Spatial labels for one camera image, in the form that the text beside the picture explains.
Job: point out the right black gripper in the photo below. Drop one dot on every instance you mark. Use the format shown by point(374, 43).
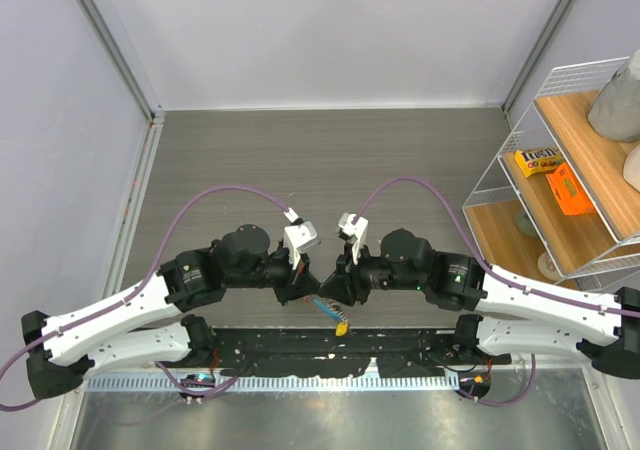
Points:
point(346, 284)

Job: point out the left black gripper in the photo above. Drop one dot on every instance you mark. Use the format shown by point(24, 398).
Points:
point(299, 283)

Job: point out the large silver keyring with keys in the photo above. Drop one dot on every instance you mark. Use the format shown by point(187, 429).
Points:
point(335, 312)

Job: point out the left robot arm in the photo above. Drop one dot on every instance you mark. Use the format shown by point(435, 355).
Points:
point(195, 278)

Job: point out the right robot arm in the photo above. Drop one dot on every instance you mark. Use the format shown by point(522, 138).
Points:
point(502, 312)

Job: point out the yellow candy bag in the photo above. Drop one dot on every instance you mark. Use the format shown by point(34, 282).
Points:
point(539, 160)

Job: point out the orange candy box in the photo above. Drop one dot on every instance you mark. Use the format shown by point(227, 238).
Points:
point(568, 192)

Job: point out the white rounded object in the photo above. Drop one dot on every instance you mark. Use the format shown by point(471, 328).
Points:
point(631, 168)

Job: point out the grey stone-like object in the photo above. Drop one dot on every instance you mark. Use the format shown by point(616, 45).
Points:
point(614, 113)

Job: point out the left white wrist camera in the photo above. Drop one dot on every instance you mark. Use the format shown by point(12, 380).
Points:
point(299, 236)

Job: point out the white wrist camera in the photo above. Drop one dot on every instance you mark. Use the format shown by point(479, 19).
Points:
point(353, 230)
point(299, 236)

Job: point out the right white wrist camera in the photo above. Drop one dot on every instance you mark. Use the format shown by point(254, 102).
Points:
point(353, 230)

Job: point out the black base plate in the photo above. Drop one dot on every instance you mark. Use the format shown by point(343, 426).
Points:
point(304, 353)

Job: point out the white slotted cable duct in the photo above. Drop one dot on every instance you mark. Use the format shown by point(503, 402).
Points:
point(369, 381)

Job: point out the white wire shelf rack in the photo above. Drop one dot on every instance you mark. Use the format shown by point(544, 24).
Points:
point(553, 204)

